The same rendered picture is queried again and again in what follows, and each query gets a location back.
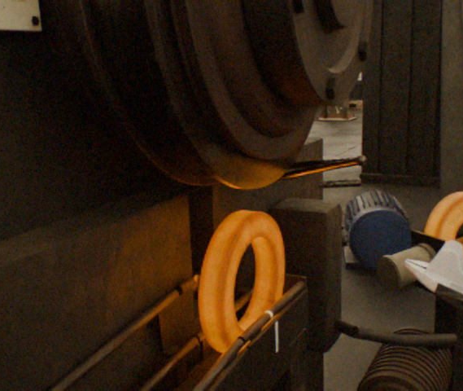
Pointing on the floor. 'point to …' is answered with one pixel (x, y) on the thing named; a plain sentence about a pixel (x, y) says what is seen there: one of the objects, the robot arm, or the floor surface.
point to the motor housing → (408, 367)
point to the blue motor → (374, 230)
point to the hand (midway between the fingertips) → (412, 270)
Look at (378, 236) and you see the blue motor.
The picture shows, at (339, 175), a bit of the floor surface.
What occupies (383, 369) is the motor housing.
